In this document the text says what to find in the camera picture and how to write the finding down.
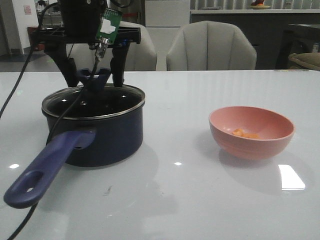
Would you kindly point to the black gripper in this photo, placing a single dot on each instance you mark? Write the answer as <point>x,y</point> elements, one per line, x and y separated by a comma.
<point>80,22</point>

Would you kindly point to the glass lid with blue knob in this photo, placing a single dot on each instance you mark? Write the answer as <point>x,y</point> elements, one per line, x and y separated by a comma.
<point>100,100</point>

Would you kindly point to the orange ham slice pile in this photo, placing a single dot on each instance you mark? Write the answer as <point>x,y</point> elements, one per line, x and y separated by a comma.
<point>241,133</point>

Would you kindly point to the pink plastic bowl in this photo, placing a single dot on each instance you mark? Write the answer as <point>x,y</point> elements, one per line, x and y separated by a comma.
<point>275,131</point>

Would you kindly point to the green circuit board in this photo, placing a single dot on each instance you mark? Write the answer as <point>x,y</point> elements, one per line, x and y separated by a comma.
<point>109,26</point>

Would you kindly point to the red trash bin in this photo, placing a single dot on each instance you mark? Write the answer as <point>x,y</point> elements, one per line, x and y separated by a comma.
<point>36,45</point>

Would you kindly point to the left grey upholstered chair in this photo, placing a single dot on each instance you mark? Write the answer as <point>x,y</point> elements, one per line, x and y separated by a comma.
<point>140,57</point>

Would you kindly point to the grey upholstered chair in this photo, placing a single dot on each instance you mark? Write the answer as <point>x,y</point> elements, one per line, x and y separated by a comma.
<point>140,57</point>
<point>210,46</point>

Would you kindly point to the dark blue saucepan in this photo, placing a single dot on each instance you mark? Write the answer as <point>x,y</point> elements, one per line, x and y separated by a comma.
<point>82,143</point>

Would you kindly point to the white cabinet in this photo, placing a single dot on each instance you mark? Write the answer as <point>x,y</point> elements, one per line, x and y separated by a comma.
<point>163,18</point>

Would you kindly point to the right grey upholstered chair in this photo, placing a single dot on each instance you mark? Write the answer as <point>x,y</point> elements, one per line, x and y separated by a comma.
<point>210,46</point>

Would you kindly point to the fruit plate on counter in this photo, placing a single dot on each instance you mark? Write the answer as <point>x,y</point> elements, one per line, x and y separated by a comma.
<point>259,5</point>

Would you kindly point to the dark counter with white top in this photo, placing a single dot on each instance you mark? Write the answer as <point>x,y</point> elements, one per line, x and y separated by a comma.
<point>263,27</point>

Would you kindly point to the dark side table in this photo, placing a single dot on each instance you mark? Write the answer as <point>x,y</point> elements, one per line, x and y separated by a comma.
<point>299,39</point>

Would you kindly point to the beige sofa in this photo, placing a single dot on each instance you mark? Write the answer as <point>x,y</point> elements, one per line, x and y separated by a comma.
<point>306,61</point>

